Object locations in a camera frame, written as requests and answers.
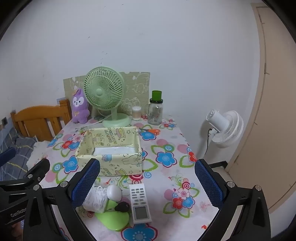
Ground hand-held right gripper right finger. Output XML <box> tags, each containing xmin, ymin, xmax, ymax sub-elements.
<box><xmin>194</xmin><ymin>159</ymin><xmax>271</xmax><ymax>241</ymax></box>

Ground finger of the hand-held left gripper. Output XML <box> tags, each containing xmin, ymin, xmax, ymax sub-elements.
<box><xmin>0</xmin><ymin>147</ymin><xmax>16</xmax><ymax>167</ymax></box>
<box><xmin>0</xmin><ymin>158</ymin><xmax>51</xmax><ymax>192</ymax></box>

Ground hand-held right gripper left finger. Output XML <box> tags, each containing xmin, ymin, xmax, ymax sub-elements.
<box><xmin>23</xmin><ymin>158</ymin><xmax>101</xmax><ymax>241</ymax></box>

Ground yellow cartoon storage box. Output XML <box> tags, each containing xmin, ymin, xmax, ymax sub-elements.
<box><xmin>76</xmin><ymin>126</ymin><xmax>143</xmax><ymax>177</ymax></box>

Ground black key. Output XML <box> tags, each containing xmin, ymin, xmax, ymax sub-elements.
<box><xmin>114</xmin><ymin>202</ymin><xmax>130</xmax><ymax>212</ymax></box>

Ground green round pad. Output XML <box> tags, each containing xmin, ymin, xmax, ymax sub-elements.
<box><xmin>95</xmin><ymin>199</ymin><xmax>130</xmax><ymax>232</ymax></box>

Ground white remote control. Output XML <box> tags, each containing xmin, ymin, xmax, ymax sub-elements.
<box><xmin>129</xmin><ymin>184</ymin><xmax>152</xmax><ymax>224</ymax></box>

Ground grey plaid blanket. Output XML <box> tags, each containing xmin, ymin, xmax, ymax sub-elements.
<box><xmin>0</xmin><ymin>136</ymin><xmax>37</xmax><ymax>181</ymax></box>

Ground white crumpled cloth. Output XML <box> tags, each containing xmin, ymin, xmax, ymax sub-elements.
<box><xmin>26</xmin><ymin>140</ymin><xmax>50</xmax><ymax>167</ymax></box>

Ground floral tablecloth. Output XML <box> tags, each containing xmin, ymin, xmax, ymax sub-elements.
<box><xmin>25</xmin><ymin>117</ymin><xmax>232</xmax><ymax>241</ymax></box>

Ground wooden bed headboard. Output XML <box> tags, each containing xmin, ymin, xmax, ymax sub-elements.
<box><xmin>10</xmin><ymin>98</ymin><xmax>72</xmax><ymax>142</ymax></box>

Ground white standing fan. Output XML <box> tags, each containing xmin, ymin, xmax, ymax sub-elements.
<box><xmin>196</xmin><ymin>109</ymin><xmax>244</xmax><ymax>160</ymax></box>

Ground purple plush toy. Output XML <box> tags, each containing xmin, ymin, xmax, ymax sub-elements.
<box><xmin>71</xmin><ymin>89</ymin><xmax>90</xmax><ymax>124</ymax></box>

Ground glass mug jar green lid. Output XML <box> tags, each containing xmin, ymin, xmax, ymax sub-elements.
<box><xmin>144</xmin><ymin>90</ymin><xmax>164</xmax><ymax>126</ymax></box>

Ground green desk fan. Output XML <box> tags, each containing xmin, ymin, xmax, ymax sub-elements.
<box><xmin>84</xmin><ymin>67</ymin><xmax>132</xmax><ymax>128</ymax></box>

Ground beige door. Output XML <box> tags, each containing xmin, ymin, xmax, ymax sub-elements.
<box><xmin>228</xmin><ymin>5</ymin><xmax>296</xmax><ymax>214</ymax></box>

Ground beige cartoon printed board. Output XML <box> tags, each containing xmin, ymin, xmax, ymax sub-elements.
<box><xmin>63</xmin><ymin>72</ymin><xmax>150</xmax><ymax>117</ymax></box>

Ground black fan power cable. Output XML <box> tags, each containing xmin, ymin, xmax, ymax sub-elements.
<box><xmin>206</xmin><ymin>128</ymin><xmax>213</xmax><ymax>158</ymax></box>

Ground white fan cable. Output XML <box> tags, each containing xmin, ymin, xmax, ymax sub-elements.
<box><xmin>89</xmin><ymin>117</ymin><xmax>109</xmax><ymax>125</ymax></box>

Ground orange handled scissors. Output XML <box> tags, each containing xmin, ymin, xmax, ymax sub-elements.
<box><xmin>139</xmin><ymin>127</ymin><xmax>161</xmax><ymax>135</ymax></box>

